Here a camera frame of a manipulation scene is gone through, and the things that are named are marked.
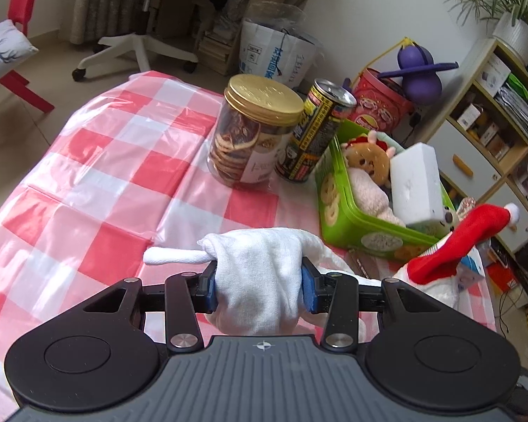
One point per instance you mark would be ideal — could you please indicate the blue white milk carton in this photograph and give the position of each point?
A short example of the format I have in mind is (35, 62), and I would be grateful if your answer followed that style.
(470, 270)

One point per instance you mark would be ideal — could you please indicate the white blue paper bag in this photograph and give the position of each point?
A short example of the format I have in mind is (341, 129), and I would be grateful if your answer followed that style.
(273, 44)

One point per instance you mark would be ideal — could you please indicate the white foam sponge block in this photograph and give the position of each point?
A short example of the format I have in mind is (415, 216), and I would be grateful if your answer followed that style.
(416, 187)

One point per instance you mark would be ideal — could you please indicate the santa claus plush toy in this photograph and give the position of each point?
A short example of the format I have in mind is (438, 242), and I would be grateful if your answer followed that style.
(436, 271)

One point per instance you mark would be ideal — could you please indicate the gold lid cookie jar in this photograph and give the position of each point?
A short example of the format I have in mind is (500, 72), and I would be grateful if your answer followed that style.
(254, 126)

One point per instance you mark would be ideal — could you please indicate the deer print pillow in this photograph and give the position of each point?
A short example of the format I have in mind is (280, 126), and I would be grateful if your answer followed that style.
(15, 48)

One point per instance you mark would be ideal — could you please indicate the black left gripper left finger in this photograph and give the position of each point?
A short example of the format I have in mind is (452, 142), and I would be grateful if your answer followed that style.
(187, 294)

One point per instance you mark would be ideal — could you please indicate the red plastic chair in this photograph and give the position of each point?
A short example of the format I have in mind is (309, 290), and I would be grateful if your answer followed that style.
(20, 13)

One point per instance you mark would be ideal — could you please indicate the black yellow drink can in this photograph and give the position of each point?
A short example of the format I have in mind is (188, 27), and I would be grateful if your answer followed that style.
(326, 106)

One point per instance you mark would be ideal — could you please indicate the red white checkered tablecloth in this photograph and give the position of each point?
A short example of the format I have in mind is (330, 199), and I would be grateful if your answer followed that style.
(128, 171)

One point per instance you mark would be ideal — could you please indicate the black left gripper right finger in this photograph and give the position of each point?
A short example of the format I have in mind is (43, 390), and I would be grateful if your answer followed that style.
(335, 294)

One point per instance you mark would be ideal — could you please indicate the white wooden drawer cabinet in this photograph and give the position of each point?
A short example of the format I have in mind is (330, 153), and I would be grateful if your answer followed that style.
(479, 130)

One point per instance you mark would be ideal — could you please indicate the beige window curtain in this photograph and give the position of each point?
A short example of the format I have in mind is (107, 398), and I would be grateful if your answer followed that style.
(90, 20)

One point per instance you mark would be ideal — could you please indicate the green plastic storage bin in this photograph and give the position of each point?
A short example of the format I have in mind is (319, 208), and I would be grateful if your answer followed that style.
(345, 226)

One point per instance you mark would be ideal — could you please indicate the red snack bucket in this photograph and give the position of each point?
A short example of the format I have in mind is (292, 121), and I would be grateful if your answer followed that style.
(381, 103)

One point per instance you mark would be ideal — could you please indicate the purple bouncing ball toy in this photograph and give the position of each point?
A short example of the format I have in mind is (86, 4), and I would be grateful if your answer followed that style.
(419, 73)

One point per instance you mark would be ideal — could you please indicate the white towel cloth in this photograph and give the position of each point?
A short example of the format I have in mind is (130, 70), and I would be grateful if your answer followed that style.
(258, 277)

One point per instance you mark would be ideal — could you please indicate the brown bear plush toy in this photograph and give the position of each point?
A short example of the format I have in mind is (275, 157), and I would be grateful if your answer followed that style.
(370, 154)

